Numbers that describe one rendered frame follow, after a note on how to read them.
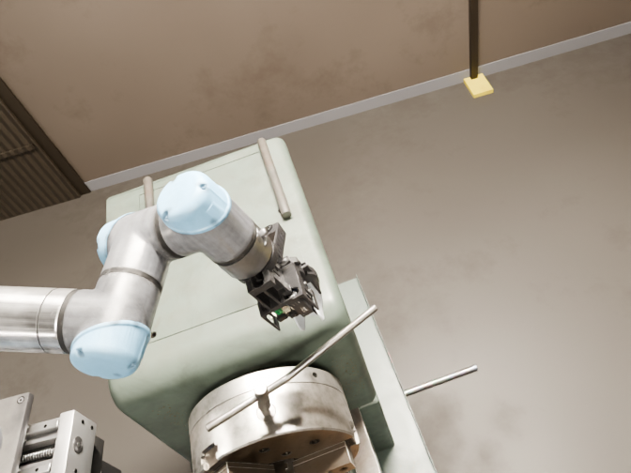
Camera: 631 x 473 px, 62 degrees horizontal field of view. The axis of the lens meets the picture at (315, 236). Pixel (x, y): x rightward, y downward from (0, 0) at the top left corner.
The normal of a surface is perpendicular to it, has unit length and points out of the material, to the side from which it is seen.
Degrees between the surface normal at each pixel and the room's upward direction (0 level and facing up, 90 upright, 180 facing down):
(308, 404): 39
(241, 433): 6
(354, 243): 0
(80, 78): 90
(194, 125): 90
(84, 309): 14
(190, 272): 0
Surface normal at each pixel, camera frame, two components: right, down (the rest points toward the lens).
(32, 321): -0.04, -0.11
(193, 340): -0.23, -0.62
